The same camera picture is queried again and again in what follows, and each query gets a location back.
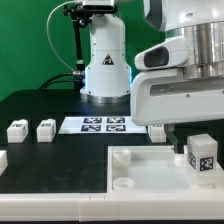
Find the white left fence block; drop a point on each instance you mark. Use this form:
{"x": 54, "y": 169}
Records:
{"x": 3, "y": 161}

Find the white square table top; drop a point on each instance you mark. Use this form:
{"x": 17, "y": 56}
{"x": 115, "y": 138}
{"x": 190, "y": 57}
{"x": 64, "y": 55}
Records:
{"x": 151, "y": 168}

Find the white front fence rail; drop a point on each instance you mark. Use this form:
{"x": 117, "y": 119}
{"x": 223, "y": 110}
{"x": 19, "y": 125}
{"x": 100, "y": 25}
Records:
{"x": 205, "y": 205}

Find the grey camera on mount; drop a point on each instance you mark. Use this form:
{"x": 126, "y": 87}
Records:
{"x": 99, "y": 6}

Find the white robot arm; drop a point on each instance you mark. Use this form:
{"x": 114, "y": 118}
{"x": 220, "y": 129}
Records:
{"x": 201, "y": 22}

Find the white sheet with fiducial markers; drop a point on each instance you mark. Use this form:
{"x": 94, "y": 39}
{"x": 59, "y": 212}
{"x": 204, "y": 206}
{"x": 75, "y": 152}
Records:
{"x": 101, "y": 125}

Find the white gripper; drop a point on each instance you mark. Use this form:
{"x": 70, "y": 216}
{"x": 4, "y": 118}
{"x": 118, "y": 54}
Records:
{"x": 160, "y": 93}

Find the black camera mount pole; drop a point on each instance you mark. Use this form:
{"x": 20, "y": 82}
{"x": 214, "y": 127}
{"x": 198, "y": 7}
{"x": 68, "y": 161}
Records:
{"x": 80, "y": 19}

